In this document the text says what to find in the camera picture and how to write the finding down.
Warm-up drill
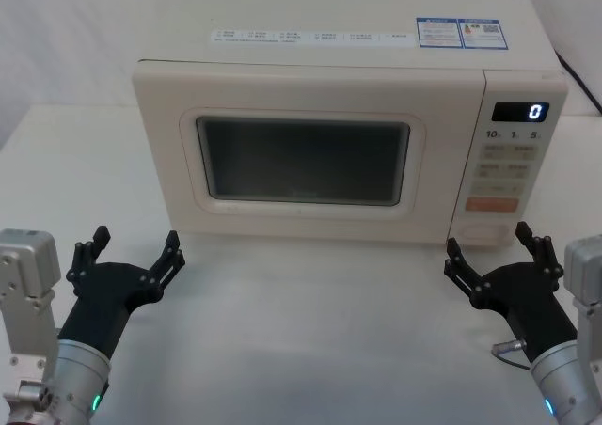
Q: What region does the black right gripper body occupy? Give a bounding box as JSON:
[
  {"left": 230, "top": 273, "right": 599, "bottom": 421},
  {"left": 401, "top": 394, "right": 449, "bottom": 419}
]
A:
[{"left": 471, "top": 260, "right": 578, "bottom": 361}]

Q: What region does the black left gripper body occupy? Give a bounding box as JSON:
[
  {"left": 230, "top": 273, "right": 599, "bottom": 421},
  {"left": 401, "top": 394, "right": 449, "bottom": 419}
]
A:
[{"left": 56, "top": 260, "right": 165, "bottom": 359}]

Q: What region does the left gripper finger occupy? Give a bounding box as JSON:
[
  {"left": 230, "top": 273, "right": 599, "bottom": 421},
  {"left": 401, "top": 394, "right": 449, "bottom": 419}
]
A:
[
  {"left": 65, "top": 226, "right": 113, "bottom": 297},
  {"left": 139, "top": 230, "right": 186, "bottom": 305}
]

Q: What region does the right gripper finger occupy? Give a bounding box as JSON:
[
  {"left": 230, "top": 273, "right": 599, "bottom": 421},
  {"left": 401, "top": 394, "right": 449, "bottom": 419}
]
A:
[
  {"left": 515, "top": 221, "right": 564, "bottom": 299},
  {"left": 443, "top": 236, "right": 495, "bottom": 311}
]

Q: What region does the white table cloth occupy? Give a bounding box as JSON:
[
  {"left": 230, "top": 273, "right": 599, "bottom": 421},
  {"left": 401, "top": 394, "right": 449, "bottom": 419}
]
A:
[{"left": 0, "top": 103, "right": 602, "bottom": 425}]

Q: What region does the cream microwave oven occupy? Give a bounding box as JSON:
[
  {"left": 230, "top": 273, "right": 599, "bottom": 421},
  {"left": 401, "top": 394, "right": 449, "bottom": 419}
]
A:
[{"left": 131, "top": 13, "right": 571, "bottom": 248}]

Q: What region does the white curtain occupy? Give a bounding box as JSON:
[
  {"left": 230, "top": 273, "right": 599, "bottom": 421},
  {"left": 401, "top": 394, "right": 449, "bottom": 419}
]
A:
[{"left": 0, "top": 0, "right": 602, "bottom": 118}]

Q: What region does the thin cable with silver plug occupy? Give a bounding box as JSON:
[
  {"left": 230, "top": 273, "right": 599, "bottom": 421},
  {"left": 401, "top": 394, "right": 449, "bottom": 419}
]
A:
[{"left": 490, "top": 339, "right": 535, "bottom": 366}]

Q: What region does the black power cord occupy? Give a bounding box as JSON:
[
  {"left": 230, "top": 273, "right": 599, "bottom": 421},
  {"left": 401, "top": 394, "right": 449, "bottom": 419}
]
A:
[{"left": 561, "top": 57, "right": 602, "bottom": 116}]

